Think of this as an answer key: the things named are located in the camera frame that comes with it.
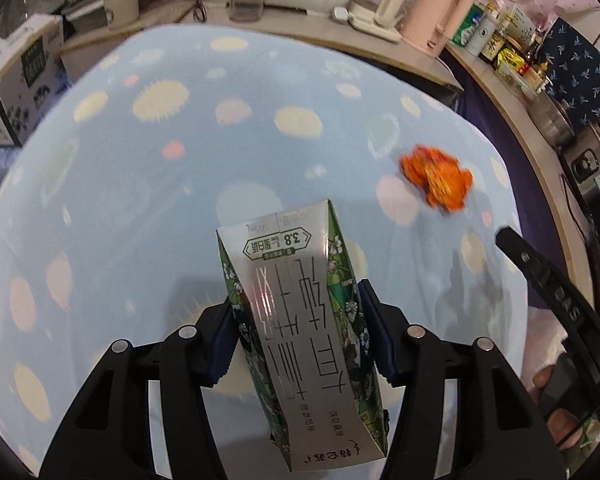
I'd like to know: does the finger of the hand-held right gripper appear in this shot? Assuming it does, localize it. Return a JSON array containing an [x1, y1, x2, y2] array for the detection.
[[495, 226, 600, 427]]

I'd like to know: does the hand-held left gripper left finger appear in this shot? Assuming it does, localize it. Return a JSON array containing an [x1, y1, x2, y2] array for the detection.
[[38, 299, 241, 480]]

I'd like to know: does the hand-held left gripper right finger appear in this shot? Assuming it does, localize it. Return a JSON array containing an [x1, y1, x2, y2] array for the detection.
[[356, 279, 567, 480]]

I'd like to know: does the green milk carton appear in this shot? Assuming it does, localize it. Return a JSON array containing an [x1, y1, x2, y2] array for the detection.
[[216, 199, 392, 473]]

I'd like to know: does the orange snack wrapper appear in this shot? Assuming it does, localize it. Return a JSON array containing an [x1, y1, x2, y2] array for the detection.
[[399, 144, 474, 211]]

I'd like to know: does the person's right hand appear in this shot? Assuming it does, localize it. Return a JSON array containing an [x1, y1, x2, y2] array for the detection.
[[531, 366, 587, 451]]

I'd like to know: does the steel rice cooker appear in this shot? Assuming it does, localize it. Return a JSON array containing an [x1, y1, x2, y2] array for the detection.
[[559, 117, 600, 211]]

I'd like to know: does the blue dotted tablecloth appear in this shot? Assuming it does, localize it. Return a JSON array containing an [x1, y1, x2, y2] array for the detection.
[[0, 22, 536, 480]]

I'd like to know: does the small steel pot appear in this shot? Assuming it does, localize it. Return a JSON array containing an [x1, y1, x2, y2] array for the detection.
[[529, 91, 577, 148]]

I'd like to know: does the navy palm print cloth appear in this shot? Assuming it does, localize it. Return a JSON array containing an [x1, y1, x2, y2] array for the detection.
[[536, 17, 600, 133]]

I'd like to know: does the yellow seasoning packet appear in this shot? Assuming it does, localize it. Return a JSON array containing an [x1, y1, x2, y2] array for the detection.
[[495, 47, 528, 73]]

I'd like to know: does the dark sauce bottle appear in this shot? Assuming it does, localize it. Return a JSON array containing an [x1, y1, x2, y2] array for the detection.
[[480, 25, 508, 63]]

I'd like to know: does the white bottle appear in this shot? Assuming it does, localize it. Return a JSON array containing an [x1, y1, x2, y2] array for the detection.
[[466, 12, 504, 59]]

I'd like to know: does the green tin can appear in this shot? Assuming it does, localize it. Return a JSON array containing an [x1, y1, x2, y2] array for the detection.
[[449, 2, 487, 51]]

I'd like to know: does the pink electric kettle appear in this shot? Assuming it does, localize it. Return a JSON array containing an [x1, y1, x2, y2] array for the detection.
[[401, 0, 474, 57]]

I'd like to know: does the white carton with dark print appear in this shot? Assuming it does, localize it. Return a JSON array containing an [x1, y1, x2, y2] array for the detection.
[[0, 14, 67, 147]]

